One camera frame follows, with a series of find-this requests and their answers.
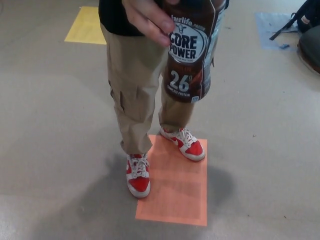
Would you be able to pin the person's right hand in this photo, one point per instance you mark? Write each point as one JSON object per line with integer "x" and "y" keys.
{"x": 145, "y": 17}

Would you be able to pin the brown Core Power shake bottle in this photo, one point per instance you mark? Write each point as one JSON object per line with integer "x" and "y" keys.
{"x": 192, "y": 50}

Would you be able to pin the person's left red white sneaker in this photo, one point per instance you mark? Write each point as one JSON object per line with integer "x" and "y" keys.
{"x": 190, "y": 146}

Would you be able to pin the person's red white sneaker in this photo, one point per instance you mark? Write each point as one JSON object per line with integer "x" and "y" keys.
{"x": 138, "y": 180}
{"x": 190, "y": 146}

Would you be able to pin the person's right red white sneaker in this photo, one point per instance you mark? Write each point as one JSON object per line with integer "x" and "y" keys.
{"x": 138, "y": 180}

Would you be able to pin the black shirt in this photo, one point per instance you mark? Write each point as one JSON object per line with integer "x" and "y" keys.
{"x": 112, "y": 15}

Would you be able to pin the yellow floor marker sheet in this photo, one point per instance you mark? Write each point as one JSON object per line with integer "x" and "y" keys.
{"x": 86, "y": 27}

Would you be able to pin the khaki cargo pants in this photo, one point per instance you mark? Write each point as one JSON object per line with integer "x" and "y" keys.
{"x": 135, "y": 87}

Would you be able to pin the blue floor marker sheet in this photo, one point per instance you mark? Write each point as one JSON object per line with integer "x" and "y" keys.
{"x": 268, "y": 25}

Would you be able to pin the small blue tape scrap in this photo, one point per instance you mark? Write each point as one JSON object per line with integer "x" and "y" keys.
{"x": 284, "y": 46}

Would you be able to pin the black backpack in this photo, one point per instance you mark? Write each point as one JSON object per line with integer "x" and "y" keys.
{"x": 310, "y": 17}

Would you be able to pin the grey round stool seat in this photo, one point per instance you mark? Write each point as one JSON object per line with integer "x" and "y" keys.
{"x": 311, "y": 50}

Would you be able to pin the orange floor marker sheet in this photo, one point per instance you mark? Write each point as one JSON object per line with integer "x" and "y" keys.
{"x": 180, "y": 195}

